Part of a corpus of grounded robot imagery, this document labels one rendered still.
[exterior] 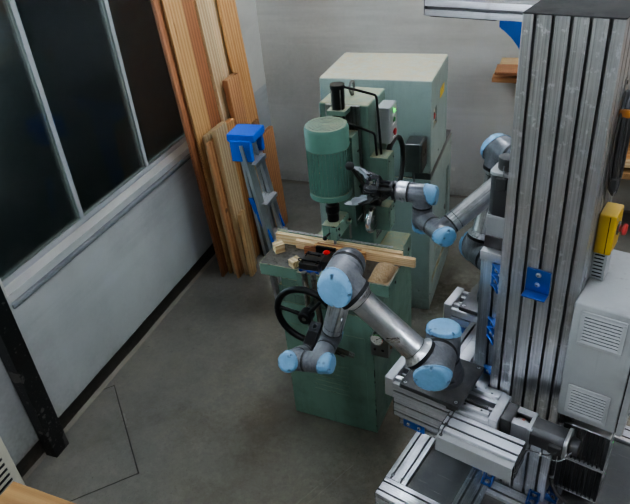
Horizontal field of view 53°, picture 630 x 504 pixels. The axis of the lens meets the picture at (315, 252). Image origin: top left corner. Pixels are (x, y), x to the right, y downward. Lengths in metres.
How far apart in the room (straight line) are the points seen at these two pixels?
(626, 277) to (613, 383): 0.33
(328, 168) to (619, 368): 1.24
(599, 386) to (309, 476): 1.44
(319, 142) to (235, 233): 1.83
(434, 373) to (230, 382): 1.74
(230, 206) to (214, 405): 1.31
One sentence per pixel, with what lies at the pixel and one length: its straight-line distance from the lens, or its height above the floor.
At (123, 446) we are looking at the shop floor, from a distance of 3.43.
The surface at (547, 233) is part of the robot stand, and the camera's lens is 1.99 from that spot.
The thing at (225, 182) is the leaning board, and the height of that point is 0.70.
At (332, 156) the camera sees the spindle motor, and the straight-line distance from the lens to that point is 2.50.
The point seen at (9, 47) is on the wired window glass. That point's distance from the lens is 3.18.
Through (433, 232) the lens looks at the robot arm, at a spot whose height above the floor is 1.23.
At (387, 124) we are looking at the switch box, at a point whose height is 1.41.
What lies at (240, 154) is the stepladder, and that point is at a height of 1.05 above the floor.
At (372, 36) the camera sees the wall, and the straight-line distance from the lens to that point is 4.81.
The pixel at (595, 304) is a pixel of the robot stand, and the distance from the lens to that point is 2.04.
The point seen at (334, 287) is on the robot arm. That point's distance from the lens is 1.94.
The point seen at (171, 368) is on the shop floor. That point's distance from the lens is 3.76.
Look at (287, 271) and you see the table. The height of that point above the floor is 0.88.
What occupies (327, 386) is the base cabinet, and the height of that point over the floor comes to 0.24.
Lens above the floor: 2.44
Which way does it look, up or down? 33 degrees down
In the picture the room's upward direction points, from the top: 6 degrees counter-clockwise
